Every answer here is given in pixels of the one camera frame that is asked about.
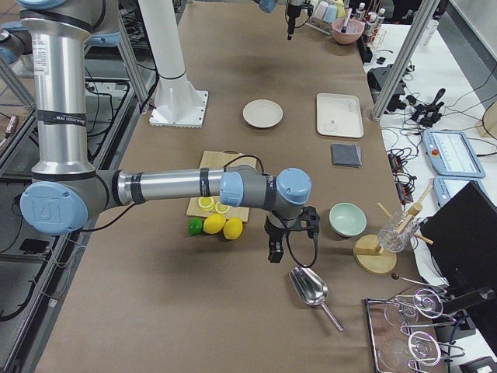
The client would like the metal ice scoop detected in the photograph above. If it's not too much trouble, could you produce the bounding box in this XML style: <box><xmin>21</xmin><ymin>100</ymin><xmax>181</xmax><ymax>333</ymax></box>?
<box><xmin>289</xmin><ymin>266</ymin><xmax>344</xmax><ymax>332</ymax></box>

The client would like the pink bowl with ice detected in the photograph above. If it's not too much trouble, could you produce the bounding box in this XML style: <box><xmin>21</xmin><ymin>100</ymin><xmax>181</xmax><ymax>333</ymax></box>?
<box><xmin>332</xmin><ymin>18</ymin><xmax>364</xmax><ymax>45</ymax></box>

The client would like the metal glass rack tray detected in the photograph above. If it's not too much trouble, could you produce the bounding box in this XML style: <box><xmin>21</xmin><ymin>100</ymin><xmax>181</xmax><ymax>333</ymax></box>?
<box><xmin>364</xmin><ymin>288</ymin><xmax>465</xmax><ymax>372</ymax></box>

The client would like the light blue plastic cup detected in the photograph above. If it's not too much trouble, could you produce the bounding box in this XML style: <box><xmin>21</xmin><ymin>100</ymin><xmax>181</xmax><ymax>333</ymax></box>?
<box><xmin>323</xmin><ymin>4</ymin><xmax>338</xmax><ymax>23</ymax></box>

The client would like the green lime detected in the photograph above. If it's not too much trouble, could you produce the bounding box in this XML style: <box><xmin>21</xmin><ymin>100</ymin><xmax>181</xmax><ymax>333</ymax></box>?
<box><xmin>187</xmin><ymin>217</ymin><xmax>203</xmax><ymax>236</ymax></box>

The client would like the yellow lemon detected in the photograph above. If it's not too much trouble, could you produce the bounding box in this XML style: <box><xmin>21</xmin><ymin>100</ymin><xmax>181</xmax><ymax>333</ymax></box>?
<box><xmin>223</xmin><ymin>218</ymin><xmax>243</xmax><ymax>240</ymax></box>
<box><xmin>203</xmin><ymin>214</ymin><xmax>226</xmax><ymax>235</ymax></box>

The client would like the aluminium frame post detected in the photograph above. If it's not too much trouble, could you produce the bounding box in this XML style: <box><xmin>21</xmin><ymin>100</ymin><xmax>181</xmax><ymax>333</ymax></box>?
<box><xmin>371</xmin><ymin>0</ymin><xmax>440</xmax><ymax>122</ymax></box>

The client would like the blue teach pendant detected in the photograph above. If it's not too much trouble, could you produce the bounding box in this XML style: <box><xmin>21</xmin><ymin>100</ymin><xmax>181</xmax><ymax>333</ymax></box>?
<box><xmin>422</xmin><ymin>130</ymin><xmax>486</xmax><ymax>179</ymax></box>
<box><xmin>433</xmin><ymin>175</ymin><xmax>486</xmax><ymax>207</ymax></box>

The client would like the wooden cutting board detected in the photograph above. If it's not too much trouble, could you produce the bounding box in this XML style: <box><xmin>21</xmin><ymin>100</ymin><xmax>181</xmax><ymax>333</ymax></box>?
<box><xmin>186</xmin><ymin>150</ymin><xmax>257</xmax><ymax>223</ymax></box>

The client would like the lemon slice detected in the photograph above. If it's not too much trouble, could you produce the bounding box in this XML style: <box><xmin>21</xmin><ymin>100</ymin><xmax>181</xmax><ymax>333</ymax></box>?
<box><xmin>214</xmin><ymin>202</ymin><xmax>231</xmax><ymax>214</ymax></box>
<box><xmin>197</xmin><ymin>197</ymin><xmax>216</xmax><ymax>211</ymax></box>

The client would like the pink plastic cup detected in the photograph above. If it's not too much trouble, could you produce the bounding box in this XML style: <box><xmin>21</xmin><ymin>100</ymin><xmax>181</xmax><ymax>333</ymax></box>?
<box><xmin>314</xmin><ymin>1</ymin><xmax>329</xmax><ymax>20</ymax></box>

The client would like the crystal glass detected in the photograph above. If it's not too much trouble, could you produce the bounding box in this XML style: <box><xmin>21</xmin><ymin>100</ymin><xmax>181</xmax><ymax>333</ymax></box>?
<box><xmin>377</xmin><ymin>211</ymin><xmax>419</xmax><ymax>253</ymax></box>

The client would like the beige rectangular tray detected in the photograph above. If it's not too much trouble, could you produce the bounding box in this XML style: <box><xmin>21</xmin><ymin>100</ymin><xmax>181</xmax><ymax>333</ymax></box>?
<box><xmin>316</xmin><ymin>93</ymin><xmax>364</xmax><ymax>138</ymax></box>

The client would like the metal muddler in bowl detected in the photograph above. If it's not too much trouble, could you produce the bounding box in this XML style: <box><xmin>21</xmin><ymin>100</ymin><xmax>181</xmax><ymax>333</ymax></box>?
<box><xmin>341</xmin><ymin>8</ymin><xmax>353</xmax><ymax>33</ymax></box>

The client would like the mint green bowl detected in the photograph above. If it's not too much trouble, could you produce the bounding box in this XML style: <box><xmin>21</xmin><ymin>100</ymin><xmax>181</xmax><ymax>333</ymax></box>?
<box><xmin>328</xmin><ymin>202</ymin><xmax>367</xmax><ymax>237</ymax></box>

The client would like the wooden cup stand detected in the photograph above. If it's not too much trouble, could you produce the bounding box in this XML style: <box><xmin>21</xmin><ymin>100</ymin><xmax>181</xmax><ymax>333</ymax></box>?
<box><xmin>353</xmin><ymin>185</ymin><xmax>433</xmax><ymax>275</ymax></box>

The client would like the round beige plate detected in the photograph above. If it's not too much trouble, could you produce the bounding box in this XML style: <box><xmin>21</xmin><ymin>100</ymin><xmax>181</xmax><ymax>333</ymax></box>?
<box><xmin>242</xmin><ymin>99</ymin><xmax>283</xmax><ymax>129</ymax></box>

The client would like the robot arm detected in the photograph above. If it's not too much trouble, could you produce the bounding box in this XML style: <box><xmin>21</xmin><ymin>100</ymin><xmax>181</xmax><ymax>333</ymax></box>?
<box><xmin>255</xmin><ymin>0</ymin><xmax>313</xmax><ymax>40</ymax></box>
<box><xmin>19</xmin><ymin>1</ymin><xmax>319</xmax><ymax>263</ymax></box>

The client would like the yellow lemon left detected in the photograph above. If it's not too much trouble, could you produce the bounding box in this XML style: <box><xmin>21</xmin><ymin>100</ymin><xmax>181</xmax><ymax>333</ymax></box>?
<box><xmin>203</xmin><ymin>214</ymin><xmax>226</xmax><ymax>235</ymax></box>

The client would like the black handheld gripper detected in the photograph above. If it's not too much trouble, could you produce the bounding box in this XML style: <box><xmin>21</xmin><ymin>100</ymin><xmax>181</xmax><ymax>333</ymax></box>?
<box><xmin>405</xmin><ymin>88</ymin><xmax>446</xmax><ymax>128</ymax></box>

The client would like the white wire cup rack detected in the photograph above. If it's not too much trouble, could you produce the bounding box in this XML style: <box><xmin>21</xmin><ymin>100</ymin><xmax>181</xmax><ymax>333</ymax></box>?
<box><xmin>305</xmin><ymin>13</ymin><xmax>332</xmax><ymax>35</ymax></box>

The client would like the yellow lemon right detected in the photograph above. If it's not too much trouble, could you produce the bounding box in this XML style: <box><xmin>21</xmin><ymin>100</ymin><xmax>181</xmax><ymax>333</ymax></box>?
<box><xmin>223</xmin><ymin>218</ymin><xmax>243</xmax><ymax>240</ymax></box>

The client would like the black monitor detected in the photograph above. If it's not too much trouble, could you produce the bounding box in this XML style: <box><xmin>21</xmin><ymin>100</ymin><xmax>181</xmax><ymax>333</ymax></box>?
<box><xmin>421</xmin><ymin>182</ymin><xmax>496</xmax><ymax>292</ymax></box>

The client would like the yellow plastic cup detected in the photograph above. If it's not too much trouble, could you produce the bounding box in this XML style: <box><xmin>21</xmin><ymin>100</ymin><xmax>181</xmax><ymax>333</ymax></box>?
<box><xmin>335</xmin><ymin>0</ymin><xmax>347</xmax><ymax>19</ymax></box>

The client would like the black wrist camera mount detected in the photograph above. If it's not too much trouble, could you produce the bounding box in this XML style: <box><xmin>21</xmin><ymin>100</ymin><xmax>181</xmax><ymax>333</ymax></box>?
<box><xmin>290</xmin><ymin>206</ymin><xmax>320</xmax><ymax>238</ymax></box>

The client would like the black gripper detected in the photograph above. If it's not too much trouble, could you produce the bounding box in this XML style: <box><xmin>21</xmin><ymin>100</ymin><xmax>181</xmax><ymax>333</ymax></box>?
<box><xmin>264</xmin><ymin>212</ymin><xmax>295</xmax><ymax>263</ymax></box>
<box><xmin>286</xmin><ymin>2</ymin><xmax>302</xmax><ymax>40</ymax></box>

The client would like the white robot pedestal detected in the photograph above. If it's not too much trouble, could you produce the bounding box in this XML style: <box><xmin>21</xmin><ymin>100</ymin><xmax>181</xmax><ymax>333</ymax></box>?
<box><xmin>139</xmin><ymin>0</ymin><xmax>208</xmax><ymax>128</ymax></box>

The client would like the folded grey cloth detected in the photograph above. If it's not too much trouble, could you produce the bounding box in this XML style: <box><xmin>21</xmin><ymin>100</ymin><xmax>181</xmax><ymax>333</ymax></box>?
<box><xmin>331</xmin><ymin>143</ymin><xmax>362</xmax><ymax>168</ymax></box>

